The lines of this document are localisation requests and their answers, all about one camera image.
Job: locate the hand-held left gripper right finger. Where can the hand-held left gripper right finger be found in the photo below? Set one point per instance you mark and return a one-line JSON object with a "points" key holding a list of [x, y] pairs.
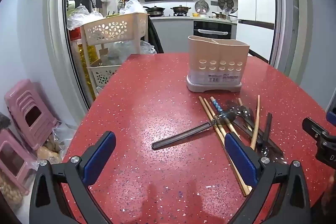
{"points": [[240, 158]]}

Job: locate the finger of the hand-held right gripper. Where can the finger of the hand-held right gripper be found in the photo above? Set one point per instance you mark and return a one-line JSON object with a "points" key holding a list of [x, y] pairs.
{"points": [[313, 127], [332, 114]]}

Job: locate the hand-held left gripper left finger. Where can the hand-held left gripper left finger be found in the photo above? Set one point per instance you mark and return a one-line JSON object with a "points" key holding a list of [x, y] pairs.
{"points": [[102, 154]]}

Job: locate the plain wooden chopstick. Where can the plain wooden chopstick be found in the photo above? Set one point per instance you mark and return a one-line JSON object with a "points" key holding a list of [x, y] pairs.
{"points": [[240, 102], [256, 121], [211, 111]]}

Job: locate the wooden chopsticks pair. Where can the wooden chopsticks pair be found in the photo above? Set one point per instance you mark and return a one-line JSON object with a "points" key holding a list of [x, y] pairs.
{"points": [[207, 112]]}

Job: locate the blue patterned wooden chopstick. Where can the blue patterned wooden chopstick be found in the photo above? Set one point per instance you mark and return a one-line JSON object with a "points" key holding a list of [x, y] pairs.
{"points": [[215, 104]]}

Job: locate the beige plastic utensil holder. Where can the beige plastic utensil holder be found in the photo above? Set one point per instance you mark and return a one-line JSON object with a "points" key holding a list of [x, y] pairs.
{"points": [[204, 53]]}

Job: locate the person's right hand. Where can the person's right hand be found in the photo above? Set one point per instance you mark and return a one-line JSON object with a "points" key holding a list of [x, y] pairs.
{"points": [[330, 193]]}

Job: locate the clear bag of produce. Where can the clear bag of produce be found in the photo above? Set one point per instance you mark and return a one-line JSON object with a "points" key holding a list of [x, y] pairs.
{"points": [[59, 140]]}

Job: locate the pink plastic stool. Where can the pink plastic stool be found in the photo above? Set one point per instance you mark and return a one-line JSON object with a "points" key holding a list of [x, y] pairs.
{"points": [[10, 158]]}

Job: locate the yellow oil bottle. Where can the yellow oil bottle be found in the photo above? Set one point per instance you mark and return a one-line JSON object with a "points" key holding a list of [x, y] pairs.
{"points": [[88, 61]]}

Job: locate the stack of pink plastic stools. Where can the stack of pink plastic stools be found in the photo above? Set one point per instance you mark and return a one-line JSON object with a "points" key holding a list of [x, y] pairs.
{"points": [[23, 98]]}

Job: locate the crumpled clear plastic bag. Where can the crumpled clear plastic bag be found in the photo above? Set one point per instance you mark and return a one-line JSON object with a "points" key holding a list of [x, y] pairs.
{"points": [[123, 49]]}

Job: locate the cream flower-cutout basket rack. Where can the cream flower-cutout basket rack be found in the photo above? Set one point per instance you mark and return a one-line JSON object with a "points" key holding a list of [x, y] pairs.
{"points": [[110, 28]]}

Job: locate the black chair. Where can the black chair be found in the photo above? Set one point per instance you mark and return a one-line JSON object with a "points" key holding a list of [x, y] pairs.
{"points": [[155, 35]]}

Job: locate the black built-in oven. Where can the black built-in oven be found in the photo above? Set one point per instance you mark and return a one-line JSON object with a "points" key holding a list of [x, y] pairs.
{"points": [[212, 29]]}

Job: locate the white refrigerator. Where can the white refrigerator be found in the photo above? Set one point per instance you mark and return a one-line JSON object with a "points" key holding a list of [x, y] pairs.
{"points": [[256, 3]]}

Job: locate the small lidded saucepan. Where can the small lidded saucepan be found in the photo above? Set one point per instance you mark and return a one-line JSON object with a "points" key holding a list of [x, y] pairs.
{"points": [[220, 15]]}

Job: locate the yellow bowl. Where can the yellow bowl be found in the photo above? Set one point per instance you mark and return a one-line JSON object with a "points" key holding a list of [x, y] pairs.
{"points": [[195, 14]]}

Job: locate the black round divided pan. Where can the black round divided pan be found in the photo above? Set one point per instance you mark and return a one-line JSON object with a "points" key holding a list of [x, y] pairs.
{"points": [[226, 2]]}

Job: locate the black wok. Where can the black wok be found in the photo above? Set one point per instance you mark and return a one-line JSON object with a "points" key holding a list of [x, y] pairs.
{"points": [[155, 10]]}

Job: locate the gas stove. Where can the gas stove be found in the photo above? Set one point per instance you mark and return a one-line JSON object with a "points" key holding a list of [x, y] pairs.
{"points": [[168, 14]]}

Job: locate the lidded cooking pot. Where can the lidded cooking pot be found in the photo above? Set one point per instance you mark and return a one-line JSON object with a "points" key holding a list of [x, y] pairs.
{"points": [[180, 8]]}

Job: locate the silver sliding door frame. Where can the silver sliding door frame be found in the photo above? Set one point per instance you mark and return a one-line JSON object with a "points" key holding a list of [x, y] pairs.
{"points": [[56, 29]]}

